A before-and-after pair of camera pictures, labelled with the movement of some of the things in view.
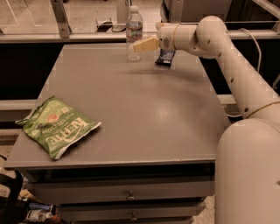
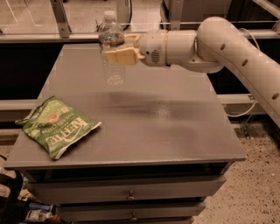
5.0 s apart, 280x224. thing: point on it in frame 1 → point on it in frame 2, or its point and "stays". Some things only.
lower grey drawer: x=131 y=212 stays
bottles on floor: x=40 y=212 stays
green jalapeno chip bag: x=53 y=126 stays
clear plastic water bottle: x=134 y=33 → x=111 y=35
